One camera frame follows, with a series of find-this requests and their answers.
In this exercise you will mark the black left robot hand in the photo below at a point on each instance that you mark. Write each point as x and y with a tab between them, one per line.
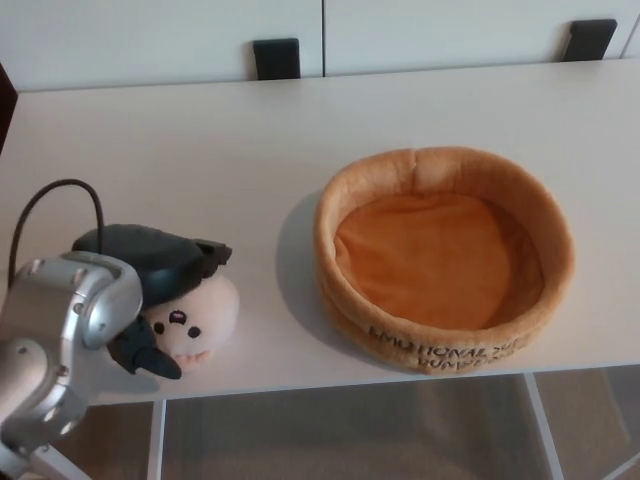
150	255

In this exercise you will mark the cream plush dumpling toy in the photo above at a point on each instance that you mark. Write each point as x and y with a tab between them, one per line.
210	315

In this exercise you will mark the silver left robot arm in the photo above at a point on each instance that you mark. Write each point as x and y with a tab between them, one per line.
50	305

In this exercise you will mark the orange round plush basket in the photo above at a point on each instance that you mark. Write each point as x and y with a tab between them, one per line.
425	265

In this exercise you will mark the dark brown panel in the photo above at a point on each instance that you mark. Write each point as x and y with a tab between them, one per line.
7	105

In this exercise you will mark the white cabinet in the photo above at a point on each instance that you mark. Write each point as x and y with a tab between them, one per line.
150	35

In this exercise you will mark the white left table leg frame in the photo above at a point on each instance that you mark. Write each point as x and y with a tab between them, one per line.
156	440

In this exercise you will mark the white table leg frame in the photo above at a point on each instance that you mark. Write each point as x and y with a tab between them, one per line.
538	425
156	440

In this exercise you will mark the white right table leg frame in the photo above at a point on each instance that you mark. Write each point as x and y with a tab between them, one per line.
538	425

